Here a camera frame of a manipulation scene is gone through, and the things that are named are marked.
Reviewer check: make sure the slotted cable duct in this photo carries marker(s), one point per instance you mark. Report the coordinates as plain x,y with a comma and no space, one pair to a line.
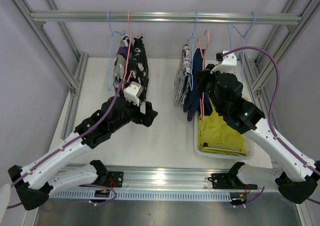
119,194

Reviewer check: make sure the white plastic basket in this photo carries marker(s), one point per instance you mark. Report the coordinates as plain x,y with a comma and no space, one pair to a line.
249,147

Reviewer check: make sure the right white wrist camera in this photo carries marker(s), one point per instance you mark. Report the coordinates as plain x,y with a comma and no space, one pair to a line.
226,62

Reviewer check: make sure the yellow-green trousers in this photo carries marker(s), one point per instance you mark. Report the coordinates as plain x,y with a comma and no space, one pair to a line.
216,137

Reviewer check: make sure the pink wire hanger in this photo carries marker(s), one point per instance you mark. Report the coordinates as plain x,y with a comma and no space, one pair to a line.
203,55
125,79

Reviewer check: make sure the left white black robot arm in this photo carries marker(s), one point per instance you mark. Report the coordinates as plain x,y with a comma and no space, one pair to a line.
114,114

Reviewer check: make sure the white newspaper print trousers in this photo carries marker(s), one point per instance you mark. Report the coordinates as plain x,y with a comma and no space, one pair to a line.
183,75

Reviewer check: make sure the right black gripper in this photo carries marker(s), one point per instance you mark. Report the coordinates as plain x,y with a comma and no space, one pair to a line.
204,75

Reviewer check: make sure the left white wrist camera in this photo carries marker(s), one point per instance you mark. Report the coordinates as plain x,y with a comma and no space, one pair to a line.
132,93

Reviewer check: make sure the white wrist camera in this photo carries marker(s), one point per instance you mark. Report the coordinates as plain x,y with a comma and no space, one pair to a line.
132,93
226,62

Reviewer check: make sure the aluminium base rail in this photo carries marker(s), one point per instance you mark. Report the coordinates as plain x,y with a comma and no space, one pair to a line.
165,177

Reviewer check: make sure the purple grey patterned trousers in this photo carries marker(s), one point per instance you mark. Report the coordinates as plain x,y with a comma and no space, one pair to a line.
121,60

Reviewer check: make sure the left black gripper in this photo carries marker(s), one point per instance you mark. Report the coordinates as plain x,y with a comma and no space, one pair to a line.
146,119

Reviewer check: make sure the navy blue trousers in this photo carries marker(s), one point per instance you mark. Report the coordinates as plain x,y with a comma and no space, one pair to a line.
192,103

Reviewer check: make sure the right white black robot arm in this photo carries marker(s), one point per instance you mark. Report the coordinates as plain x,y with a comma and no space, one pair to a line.
296,177

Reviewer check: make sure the light blue wire hanger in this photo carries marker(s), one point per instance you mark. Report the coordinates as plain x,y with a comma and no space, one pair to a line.
110,78
243,36

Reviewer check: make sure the aluminium frame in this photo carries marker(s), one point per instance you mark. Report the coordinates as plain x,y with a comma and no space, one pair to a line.
39,61

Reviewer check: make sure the black white floral trousers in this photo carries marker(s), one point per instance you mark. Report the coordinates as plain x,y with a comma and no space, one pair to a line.
139,67

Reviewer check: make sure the aluminium hanging rail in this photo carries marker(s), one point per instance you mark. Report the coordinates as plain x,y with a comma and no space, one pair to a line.
165,17

